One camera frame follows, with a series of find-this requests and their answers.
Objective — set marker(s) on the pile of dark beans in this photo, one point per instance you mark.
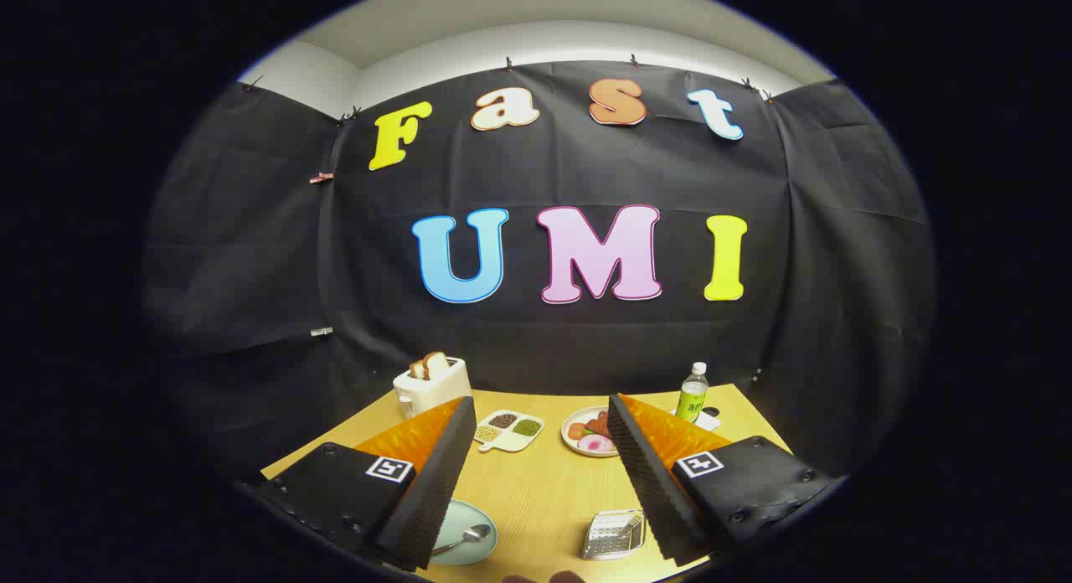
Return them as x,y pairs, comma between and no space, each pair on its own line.
502,420

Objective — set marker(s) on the pale green plate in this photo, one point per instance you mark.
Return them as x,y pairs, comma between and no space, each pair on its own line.
465,514

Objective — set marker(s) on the metal spoon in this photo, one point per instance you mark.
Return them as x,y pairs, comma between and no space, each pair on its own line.
476,532

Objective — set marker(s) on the perforated metal basket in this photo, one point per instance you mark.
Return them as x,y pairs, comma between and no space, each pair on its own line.
607,537

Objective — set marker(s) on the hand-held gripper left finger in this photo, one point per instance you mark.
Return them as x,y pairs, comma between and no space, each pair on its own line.
435,482

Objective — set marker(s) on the white toaster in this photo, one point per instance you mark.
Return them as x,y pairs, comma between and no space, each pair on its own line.
431,392

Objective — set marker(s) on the brown meat pieces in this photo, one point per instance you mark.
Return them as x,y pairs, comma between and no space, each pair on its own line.
599,422

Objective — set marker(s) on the pile of green beans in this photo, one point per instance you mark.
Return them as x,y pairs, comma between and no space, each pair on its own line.
527,427

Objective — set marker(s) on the orange carrot slice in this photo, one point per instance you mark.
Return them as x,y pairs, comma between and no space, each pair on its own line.
574,430

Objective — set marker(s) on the toasted bread slice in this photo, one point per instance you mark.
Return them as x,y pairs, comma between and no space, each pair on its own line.
437,365
416,369

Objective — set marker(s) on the white food plate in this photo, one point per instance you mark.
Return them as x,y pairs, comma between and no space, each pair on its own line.
578,449

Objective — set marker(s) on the pink round slice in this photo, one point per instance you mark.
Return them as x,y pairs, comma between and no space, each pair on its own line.
595,443

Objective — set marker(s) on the white divided tray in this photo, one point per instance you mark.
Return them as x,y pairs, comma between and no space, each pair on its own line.
505,439

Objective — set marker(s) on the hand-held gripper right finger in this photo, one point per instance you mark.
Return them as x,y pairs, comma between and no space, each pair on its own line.
649,482

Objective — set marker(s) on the green drink bottle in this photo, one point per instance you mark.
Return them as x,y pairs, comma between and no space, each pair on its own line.
693,399

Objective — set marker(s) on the white square coaster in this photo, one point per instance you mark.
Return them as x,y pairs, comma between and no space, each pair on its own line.
708,422

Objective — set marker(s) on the pile of yellow beans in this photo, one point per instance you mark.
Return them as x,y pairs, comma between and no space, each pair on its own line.
487,433

